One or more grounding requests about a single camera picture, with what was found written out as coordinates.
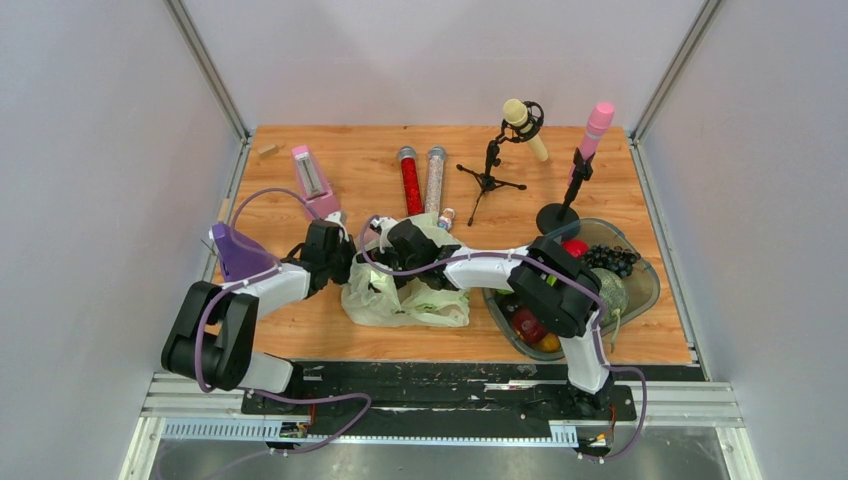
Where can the pink microphone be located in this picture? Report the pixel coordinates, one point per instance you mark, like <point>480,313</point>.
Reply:
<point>598,123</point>

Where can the pink metronome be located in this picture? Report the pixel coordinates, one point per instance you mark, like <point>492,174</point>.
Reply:
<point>314,187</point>

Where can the orange yellow fruit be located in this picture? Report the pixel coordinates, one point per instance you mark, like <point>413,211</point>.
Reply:
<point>550,343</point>

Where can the dark red fruit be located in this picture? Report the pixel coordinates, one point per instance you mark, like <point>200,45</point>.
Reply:
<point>527,326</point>

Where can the red glitter microphone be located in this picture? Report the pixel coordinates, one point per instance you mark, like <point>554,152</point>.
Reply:
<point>407,160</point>

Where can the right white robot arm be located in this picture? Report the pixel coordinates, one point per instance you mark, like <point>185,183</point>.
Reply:
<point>560,291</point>

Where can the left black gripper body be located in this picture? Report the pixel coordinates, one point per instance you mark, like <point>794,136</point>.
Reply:
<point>340,261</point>

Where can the cream microphone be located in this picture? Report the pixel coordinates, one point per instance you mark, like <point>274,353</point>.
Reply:
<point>525,120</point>

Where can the grey transparent fruit basket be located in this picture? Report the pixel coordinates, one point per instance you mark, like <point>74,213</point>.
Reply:
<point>643,286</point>

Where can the pale green plastic bag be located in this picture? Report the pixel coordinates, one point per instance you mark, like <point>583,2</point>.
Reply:
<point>371,298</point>

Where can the wooden strip on rail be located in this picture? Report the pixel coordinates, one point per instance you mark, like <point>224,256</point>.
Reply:
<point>223,214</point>

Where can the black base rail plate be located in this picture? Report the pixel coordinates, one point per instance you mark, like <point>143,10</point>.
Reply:
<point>420,399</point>

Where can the black round-base microphone stand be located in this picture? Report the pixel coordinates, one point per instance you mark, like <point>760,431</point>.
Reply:
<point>554,216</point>

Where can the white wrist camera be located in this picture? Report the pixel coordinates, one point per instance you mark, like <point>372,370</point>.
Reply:
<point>340,218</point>
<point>382,225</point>

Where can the black tripod microphone stand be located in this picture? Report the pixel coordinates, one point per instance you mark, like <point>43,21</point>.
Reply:
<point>486,180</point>

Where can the green netted melon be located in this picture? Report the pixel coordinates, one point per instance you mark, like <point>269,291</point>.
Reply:
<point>614,294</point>

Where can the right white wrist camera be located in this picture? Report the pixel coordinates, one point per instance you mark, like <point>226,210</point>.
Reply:
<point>382,225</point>

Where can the dark purple plum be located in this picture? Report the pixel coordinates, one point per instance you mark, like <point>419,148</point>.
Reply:
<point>508,305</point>

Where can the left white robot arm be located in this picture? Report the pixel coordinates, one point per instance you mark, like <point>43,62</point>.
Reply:
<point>212,338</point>

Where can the small wooden block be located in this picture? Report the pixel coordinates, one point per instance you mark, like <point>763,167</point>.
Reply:
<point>267,150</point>

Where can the silver glitter microphone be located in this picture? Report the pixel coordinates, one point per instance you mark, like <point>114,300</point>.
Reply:
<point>437,156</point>

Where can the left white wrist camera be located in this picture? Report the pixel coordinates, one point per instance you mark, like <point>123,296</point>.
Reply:
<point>340,218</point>

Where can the red apple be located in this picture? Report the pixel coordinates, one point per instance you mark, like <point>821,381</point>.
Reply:
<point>575,247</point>

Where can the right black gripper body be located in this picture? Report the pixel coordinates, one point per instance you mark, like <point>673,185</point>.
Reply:
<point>392,258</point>

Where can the black grape bunch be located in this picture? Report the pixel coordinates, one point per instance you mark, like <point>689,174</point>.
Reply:
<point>615,259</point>

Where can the purple metronome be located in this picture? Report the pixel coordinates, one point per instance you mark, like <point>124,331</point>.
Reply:
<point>240,257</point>

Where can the small cartoon figurine toy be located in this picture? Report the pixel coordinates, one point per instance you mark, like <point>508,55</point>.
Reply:
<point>446,219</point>

